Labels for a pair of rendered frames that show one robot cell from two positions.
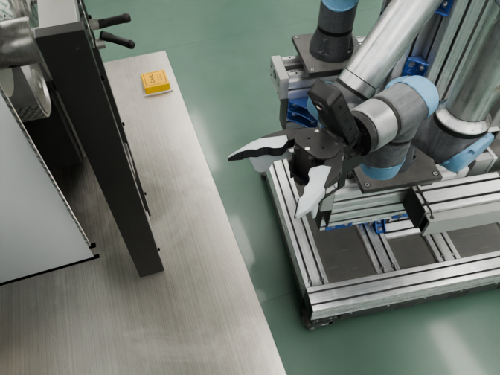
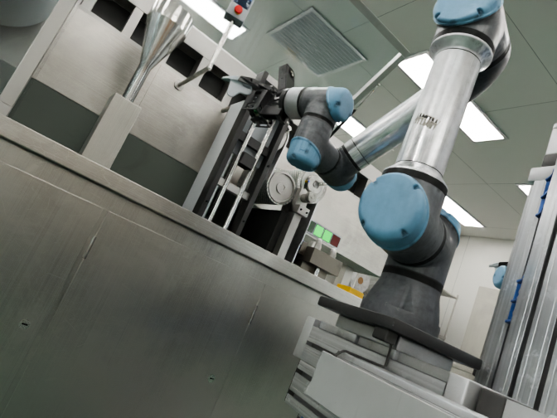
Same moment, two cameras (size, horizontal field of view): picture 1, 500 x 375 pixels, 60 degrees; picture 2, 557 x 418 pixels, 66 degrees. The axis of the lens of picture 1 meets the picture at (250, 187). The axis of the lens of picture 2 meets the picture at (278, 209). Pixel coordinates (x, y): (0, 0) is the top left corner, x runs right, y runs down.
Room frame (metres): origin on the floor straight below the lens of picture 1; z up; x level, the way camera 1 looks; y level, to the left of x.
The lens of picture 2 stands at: (0.35, -1.12, 0.76)
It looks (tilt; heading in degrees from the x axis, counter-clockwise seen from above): 12 degrees up; 78
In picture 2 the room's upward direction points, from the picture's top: 23 degrees clockwise
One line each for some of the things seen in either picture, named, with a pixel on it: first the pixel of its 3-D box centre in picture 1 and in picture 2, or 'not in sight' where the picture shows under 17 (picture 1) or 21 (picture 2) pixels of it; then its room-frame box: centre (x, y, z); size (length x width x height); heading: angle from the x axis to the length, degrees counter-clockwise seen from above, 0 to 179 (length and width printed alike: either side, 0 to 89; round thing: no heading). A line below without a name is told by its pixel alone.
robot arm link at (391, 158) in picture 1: (378, 143); (312, 147); (0.56, -0.24, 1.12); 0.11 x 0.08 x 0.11; 37
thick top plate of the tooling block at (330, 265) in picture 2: not in sight; (297, 255); (0.89, 0.65, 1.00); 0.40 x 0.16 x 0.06; 109
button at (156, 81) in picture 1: (155, 81); (349, 291); (1.00, 0.27, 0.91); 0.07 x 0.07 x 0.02; 19
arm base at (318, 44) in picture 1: (332, 36); not in sight; (1.30, -0.28, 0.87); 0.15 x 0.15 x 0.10
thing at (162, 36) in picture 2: not in sight; (128, 99); (0.06, 0.31, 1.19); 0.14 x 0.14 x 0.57
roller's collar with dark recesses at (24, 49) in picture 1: (15, 43); not in sight; (0.54, 0.34, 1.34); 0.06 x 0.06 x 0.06; 19
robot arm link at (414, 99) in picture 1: (400, 108); (325, 105); (0.54, -0.25, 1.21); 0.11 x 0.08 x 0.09; 127
